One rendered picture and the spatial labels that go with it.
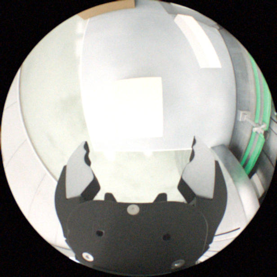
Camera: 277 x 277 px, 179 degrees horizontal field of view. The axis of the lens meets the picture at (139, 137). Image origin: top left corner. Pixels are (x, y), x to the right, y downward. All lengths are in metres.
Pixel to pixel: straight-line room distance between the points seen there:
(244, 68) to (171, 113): 0.44
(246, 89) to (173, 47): 0.35
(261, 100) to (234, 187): 0.36
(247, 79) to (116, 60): 0.52
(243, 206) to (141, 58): 0.59
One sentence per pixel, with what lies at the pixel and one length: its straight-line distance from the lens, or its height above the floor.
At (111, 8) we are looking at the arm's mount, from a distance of 0.51.
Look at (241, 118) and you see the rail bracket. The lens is 0.42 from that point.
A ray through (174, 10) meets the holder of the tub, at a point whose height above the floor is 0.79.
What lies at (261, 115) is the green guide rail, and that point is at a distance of 0.50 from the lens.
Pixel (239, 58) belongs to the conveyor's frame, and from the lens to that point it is 0.54.
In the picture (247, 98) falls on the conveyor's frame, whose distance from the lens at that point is 0.51.
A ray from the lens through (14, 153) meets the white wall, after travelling 3.11.
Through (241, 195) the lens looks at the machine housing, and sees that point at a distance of 0.42.
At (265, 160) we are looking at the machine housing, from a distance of 0.72.
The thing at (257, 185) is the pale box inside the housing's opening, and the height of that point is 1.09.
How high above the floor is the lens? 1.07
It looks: 60 degrees down
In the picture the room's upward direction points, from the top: 178 degrees counter-clockwise
